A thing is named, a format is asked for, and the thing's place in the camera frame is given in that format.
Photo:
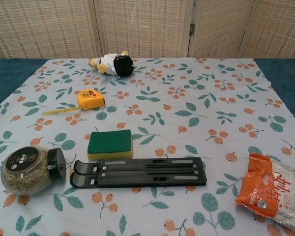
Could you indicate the plush doll with black head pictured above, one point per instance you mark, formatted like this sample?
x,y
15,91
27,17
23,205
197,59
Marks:
x,y
120,65

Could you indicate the yellow tape measure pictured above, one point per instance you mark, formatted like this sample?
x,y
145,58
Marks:
x,y
91,99

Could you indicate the green yellow sponge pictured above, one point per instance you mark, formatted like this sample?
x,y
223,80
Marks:
x,y
109,142

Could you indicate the orange white food packet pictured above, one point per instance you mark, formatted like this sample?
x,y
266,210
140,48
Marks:
x,y
260,186

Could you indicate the floral print tablecloth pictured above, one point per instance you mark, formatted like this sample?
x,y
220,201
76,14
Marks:
x,y
186,123

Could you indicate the glass jar with black lid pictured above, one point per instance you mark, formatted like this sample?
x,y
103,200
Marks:
x,y
24,172

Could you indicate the black folding stand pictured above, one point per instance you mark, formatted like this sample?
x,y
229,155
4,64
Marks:
x,y
137,175

